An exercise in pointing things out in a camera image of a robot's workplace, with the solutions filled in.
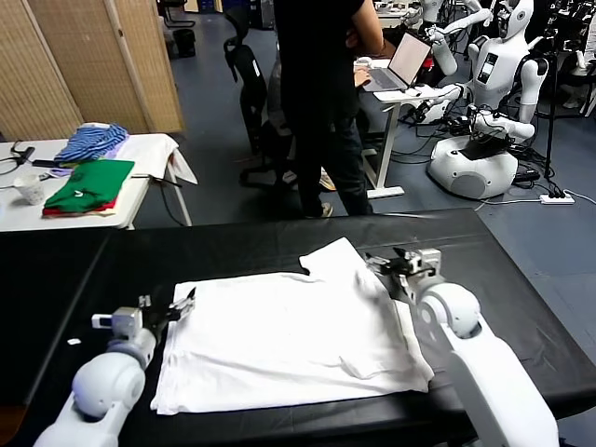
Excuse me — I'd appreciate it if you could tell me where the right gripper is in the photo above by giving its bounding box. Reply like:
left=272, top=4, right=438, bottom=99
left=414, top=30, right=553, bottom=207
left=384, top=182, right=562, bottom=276
left=365, top=247, right=441, bottom=290

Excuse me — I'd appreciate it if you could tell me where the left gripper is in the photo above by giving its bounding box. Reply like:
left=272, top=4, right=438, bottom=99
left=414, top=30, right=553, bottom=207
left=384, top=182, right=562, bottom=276
left=111, top=287, right=196, bottom=337

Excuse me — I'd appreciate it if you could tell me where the white t-shirt with pink print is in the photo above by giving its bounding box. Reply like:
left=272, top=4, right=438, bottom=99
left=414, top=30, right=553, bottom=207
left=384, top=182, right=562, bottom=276
left=149, top=236, right=435, bottom=416

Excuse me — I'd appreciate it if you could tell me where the white side table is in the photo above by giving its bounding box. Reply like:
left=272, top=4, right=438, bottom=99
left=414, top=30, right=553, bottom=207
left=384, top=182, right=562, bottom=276
left=0, top=133, right=199, bottom=233

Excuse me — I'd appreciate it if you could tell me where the white humanoid robot with screen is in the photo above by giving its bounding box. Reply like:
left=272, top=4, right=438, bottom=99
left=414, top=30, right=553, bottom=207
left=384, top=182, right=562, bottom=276
left=409, top=0, right=550, bottom=201

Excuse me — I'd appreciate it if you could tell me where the white standing desk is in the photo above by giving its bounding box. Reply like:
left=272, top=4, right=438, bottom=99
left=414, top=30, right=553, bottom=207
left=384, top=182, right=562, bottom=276
left=360, top=86, right=437, bottom=200

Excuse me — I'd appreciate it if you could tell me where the red folded garment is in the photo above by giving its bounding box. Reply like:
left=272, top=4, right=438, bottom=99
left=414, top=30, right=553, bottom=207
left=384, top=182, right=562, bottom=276
left=42, top=195, right=120, bottom=218

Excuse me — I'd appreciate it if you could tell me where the green folded t-shirt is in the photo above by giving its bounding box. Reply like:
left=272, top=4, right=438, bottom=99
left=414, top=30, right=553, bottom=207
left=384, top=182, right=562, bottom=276
left=44, top=159, right=136, bottom=215

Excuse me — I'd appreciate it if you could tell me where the white cloth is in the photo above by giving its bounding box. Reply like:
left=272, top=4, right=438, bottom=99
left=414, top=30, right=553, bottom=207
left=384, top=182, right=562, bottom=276
left=114, top=133, right=199, bottom=185

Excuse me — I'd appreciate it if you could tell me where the white power strip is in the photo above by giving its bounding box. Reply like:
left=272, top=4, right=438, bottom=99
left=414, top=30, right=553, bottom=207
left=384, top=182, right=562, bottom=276
left=539, top=189, right=576, bottom=205

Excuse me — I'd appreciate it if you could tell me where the white paper cup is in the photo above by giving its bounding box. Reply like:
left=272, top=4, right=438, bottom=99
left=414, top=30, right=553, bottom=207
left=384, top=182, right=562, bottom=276
left=12, top=174, right=44, bottom=206

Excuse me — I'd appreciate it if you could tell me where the blue striped garment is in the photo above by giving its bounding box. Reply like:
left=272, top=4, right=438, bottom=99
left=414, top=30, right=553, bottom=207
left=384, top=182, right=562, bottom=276
left=54, top=123, right=130, bottom=164

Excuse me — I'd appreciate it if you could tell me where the standing person in black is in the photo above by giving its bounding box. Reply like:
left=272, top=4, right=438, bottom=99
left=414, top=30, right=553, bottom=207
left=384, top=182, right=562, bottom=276
left=273, top=0, right=386, bottom=219

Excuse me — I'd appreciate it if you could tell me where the silver open laptop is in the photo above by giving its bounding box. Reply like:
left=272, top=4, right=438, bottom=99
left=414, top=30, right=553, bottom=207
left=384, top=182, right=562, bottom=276
left=361, top=31, right=433, bottom=93

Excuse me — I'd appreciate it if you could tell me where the black tripod stand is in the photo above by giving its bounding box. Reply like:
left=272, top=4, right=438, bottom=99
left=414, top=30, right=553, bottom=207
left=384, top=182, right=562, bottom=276
left=542, top=18, right=578, bottom=181

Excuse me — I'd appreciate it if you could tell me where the black office chair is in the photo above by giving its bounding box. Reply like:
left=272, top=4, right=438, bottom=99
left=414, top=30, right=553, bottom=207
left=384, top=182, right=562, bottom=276
left=223, top=7, right=299, bottom=190

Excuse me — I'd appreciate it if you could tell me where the bamboo folding screen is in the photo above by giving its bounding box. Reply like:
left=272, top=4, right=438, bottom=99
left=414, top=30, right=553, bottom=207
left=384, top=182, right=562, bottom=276
left=0, top=0, right=186, bottom=142

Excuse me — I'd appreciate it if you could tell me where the black trash bin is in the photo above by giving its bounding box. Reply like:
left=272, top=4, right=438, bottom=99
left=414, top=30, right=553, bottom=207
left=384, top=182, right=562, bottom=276
left=173, top=28, right=196, bottom=60

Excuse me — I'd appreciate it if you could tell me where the black cantilever chair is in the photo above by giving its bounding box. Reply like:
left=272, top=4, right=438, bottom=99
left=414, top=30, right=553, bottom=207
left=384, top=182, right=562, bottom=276
left=156, top=0, right=196, bottom=30

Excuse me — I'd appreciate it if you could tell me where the white power cable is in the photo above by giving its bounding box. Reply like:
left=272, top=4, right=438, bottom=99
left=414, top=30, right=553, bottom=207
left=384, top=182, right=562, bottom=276
left=474, top=189, right=596, bottom=211

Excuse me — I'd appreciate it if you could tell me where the black cable with device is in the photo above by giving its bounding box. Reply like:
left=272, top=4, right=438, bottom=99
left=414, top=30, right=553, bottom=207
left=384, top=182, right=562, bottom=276
left=0, top=140, right=37, bottom=177

